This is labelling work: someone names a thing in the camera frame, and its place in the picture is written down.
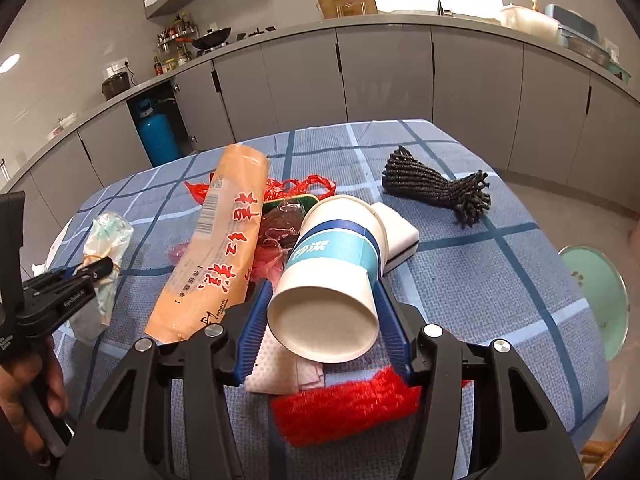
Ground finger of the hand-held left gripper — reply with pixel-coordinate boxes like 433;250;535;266
70;256;115;286
22;267;81;293

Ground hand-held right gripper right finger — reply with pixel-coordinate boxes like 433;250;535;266
373;280;587;480

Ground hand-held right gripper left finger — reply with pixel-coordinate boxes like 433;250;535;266
55;280;281;480

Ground white green plastic bag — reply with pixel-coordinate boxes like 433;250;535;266
70;212;135;346

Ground white and blue paper cup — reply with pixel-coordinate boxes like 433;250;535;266
266;195;388;363

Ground green scouring sponge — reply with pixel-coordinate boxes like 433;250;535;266
262;193;321;211

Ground person's left hand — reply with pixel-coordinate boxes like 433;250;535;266
0;335;69;467

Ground red mesh scrubber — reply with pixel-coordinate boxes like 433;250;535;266
270;366;423;448

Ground white foam sponge block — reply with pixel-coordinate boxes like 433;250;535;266
372;201;421;276

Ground orange noodle packet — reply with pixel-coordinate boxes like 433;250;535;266
144;144;271;346

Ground clear plastic wrapper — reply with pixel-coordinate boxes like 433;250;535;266
257;202;307;262

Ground blue checked tablecloth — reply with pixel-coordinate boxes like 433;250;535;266
37;119;628;480

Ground blue gas cylinder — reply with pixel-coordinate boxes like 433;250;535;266
136;102;183;168

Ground black slatted tray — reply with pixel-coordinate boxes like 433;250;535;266
381;145;492;228

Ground red plastic bag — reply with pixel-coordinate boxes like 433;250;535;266
170;175;337;281

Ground green plastic stool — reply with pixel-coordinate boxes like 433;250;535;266
557;245;630;363

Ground spice bottle rack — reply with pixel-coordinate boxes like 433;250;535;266
152;10;198;77

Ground black wok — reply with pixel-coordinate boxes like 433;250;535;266
175;27;233;52

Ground grey kitchen cabinets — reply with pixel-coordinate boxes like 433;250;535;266
0;12;640;241

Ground black gas stove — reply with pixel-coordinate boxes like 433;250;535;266
235;25;278;42

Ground cardboard box on counter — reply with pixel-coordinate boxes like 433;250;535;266
314;0;379;20

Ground white lidded container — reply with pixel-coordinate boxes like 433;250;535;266
500;4;561;42

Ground metal tray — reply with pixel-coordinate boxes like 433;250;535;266
565;35;617;68

